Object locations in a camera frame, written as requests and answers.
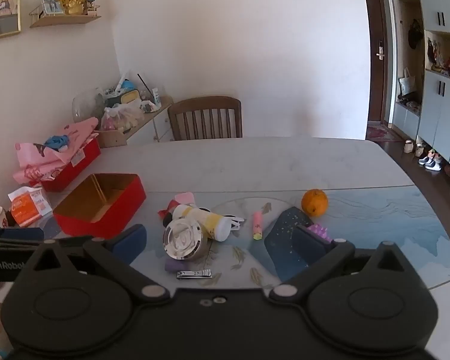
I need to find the nail clipper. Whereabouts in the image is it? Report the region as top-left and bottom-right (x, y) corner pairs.
(176, 269), (212, 279)

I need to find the glass vase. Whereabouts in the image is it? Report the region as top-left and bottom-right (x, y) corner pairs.
(72, 87), (106, 122)

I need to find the clear plastic bag of snacks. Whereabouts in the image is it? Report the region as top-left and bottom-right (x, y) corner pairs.
(100, 104), (145, 133)

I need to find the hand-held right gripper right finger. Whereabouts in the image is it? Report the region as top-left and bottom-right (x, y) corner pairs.
(268, 225), (415, 302)

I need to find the dark hanging bag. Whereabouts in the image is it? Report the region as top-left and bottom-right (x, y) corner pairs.
(409, 19), (424, 49)

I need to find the blue printed table mat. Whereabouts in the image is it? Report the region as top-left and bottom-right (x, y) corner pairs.
(131, 189), (450, 289)

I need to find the orange white tissue packet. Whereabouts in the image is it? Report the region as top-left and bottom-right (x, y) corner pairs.
(8, 187), (53, 227)

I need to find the orange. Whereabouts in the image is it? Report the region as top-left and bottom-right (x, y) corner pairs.
(301, 189), (329, 217)

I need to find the white tote bag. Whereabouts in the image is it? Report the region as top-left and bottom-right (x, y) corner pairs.
(398, 68), (418, 96)

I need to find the wooden wall shelf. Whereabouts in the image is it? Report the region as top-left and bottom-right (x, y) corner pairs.
(29, 5), (102, 29)

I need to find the black stick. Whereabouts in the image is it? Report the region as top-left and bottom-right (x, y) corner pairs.
(137, 74), (152, 100)

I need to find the pink door mat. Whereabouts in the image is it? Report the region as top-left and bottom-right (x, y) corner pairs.
(366, 125), (400, 143)

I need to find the brown door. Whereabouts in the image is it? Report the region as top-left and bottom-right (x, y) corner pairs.
(362, 0), (394, 124)

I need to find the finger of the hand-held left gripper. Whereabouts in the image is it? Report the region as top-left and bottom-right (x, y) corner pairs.
(0, 227), (46, 247)

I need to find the red pink tag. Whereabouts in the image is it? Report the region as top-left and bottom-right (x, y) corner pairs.
(157, 199), (179, 218)

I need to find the white wooden sideboard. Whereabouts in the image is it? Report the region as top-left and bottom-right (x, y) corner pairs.
(97, 95), (174, 147)

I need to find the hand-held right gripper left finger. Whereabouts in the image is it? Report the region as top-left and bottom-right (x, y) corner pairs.
(17, 224), (171, 302)

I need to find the wooden chair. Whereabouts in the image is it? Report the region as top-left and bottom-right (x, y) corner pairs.
(167, 96), (243, 141)

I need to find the red tin box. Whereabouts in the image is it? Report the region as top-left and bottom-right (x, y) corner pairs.
(53, 173), (147, 239)

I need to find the blue glove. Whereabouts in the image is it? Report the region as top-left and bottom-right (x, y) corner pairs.
(45, 135), (71, 153)

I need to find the silver round tin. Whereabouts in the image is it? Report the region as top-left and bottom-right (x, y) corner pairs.
(163, 218), (211, 261)

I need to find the red cardboard box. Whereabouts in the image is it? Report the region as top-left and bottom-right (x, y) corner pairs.
(30, 139), (102, 193)

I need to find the white yellow bottle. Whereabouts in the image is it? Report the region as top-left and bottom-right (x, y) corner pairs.
(172, 204), (241, 242)

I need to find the red box with pink cloth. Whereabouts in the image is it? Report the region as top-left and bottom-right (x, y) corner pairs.
(14, 117), (99, 184)

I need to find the purple eraser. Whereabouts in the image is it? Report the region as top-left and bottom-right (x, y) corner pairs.
(165, 258), (188, 273)

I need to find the grey wardrobe cabinet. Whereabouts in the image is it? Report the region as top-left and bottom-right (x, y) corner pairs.
(386, 0), (450, 175)

